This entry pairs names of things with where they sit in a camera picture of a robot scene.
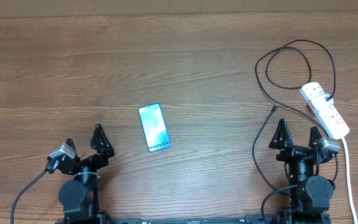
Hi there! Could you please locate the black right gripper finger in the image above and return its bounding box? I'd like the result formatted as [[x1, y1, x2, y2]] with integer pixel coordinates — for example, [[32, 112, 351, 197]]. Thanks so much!
[[268, 118, 293, 149], [309, 126, 322, 148]]

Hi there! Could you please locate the Samsung Galaxy smartphone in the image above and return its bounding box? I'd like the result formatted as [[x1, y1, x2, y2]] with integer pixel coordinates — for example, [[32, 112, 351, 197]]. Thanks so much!
[[138, 103, 172, 152]]

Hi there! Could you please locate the black USB charging cable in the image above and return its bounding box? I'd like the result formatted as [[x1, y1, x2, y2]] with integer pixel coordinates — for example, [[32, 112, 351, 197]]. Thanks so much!
[[252, 39, 339, 196]]

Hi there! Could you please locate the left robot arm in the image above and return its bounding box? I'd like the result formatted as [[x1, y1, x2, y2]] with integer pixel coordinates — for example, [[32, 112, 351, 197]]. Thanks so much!
[[45, 124, 114, 223]]

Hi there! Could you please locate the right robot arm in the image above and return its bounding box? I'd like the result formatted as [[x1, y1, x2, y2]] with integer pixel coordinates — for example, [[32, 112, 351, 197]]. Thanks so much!
[[261, 119, 341, 223]]

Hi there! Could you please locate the white USB charger plug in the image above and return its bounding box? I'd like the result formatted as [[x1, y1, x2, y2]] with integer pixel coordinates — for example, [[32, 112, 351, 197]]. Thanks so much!
[[310, 93, 334, 113]]

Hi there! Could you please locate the white power strip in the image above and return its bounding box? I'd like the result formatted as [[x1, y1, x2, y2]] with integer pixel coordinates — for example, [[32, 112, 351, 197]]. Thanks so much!
[[300, 82, 350, 140]]

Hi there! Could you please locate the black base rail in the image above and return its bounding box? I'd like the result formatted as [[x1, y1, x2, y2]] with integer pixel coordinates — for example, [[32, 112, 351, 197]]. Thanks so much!
[[112, 215, 265, 224]]

